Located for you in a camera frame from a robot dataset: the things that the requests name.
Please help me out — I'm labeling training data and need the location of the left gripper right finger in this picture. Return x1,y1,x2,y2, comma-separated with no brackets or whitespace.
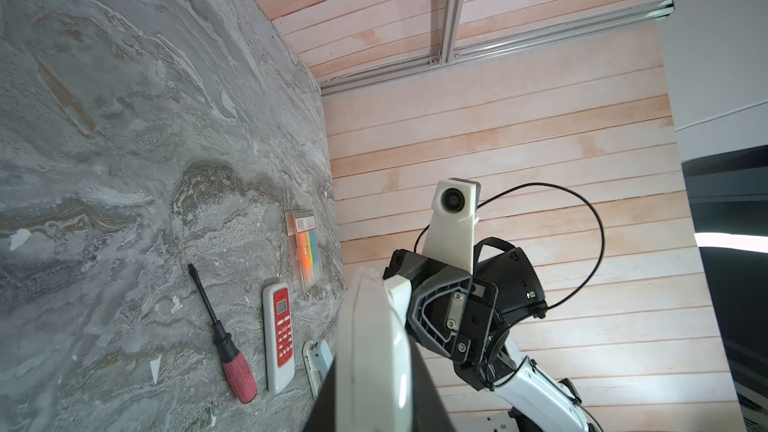
411,350,455,432

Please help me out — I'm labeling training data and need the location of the red handled screwdriver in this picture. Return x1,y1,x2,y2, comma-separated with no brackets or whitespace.
187,264,258,404

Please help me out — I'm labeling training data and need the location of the colored highlighter pack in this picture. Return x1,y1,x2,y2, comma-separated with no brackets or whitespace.
285,209,322,291

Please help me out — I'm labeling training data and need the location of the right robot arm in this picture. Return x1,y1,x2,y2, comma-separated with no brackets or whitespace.
384,237,598,431

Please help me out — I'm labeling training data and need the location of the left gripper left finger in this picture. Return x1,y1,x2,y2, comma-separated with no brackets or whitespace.
303,362,336,432

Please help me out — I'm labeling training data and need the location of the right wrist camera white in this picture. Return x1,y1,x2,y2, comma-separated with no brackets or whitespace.
422,178,481,275

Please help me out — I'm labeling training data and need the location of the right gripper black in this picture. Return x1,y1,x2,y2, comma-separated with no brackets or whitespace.
384,238,548,390

